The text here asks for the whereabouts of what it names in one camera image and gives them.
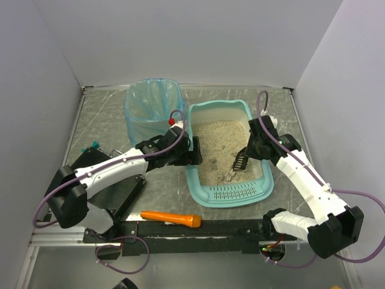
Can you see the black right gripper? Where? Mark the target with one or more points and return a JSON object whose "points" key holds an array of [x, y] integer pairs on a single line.
{"points": [[251, 147]]}

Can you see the orange toy microphone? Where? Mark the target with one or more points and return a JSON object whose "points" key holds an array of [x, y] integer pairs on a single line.
{"points": [[191, 221]]}

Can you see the black litter scoop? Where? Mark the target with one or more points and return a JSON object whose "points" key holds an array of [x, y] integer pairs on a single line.
{"points": [[241, 160]]}

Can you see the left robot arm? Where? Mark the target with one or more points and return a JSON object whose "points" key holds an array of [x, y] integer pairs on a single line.
{"points": [[71, 189]]}

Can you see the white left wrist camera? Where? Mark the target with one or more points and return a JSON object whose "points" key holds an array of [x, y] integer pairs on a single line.
{"points": [[174, 123]]}

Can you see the trash bin with blue bag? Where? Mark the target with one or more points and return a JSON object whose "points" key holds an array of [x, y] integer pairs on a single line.
{"points": [[148, 105]]}

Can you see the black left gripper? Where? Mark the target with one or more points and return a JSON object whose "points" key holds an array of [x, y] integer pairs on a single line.
{"points": [[189, 152]]}

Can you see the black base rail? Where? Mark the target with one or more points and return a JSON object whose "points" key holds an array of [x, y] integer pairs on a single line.
{"points": [[244, 236]]}

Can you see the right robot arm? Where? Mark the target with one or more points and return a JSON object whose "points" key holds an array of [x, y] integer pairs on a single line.
{"points": [[334, 225]]}

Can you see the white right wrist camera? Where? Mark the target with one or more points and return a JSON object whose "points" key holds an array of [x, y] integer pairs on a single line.
{"points": [[268, 120]]}

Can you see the black ribbed case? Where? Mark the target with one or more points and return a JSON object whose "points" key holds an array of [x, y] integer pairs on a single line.
{"points": [[116, 198]]}

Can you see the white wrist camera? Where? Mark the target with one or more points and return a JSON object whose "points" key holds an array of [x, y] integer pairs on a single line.
{"points": [[268, 120], [174, 123]]}

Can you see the light blue litter box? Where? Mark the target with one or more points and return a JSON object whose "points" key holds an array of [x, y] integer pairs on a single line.
{"points": [[226, 195]]}

